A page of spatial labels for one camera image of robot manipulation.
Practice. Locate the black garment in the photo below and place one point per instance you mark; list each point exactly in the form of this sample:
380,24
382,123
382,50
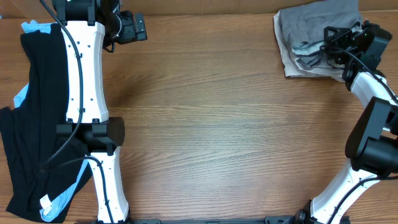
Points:
31,124

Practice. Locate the light blue garment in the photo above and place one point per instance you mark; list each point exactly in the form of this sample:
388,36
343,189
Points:
62,199

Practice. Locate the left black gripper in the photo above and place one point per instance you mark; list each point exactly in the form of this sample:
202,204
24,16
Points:
130,35

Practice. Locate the folded beige shorts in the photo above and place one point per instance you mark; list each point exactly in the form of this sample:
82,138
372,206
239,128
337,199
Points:
292,68

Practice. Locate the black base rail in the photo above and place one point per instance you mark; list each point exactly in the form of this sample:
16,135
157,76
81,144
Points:
266,220

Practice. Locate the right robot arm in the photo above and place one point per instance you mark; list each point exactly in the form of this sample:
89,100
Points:
370,156

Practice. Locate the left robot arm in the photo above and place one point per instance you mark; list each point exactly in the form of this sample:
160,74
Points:
90,27

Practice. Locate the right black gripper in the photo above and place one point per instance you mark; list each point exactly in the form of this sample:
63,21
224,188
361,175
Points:
341,33

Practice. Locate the grey shorts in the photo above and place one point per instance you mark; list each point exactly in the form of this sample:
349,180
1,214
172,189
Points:
303,28

